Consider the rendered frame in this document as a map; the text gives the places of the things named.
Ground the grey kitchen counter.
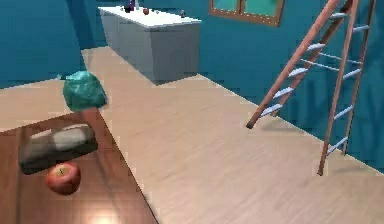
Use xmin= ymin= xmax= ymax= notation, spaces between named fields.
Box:
xmin=98 ymin=5 xmax=203 ymax=85

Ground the teal crumpled bag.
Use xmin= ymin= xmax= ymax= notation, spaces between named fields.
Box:
xmin=62 ymin=70 xmax=109 ymax=113

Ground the wooden framed window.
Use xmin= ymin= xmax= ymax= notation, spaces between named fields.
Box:
xmin=208 ymin=0 xmax=285 ymax=28

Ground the brown wooden table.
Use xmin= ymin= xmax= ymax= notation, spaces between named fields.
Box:
xmin=0 ymin=107 xmax=159 ymax=224

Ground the wooden step ladder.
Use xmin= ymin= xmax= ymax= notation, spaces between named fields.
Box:
xmin=245 ymin=0 xmax=378 ymax=177

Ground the grey bread loaf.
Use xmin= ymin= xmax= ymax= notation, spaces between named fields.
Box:
xmin=18 ymin=123 xmax=99 ymax=176

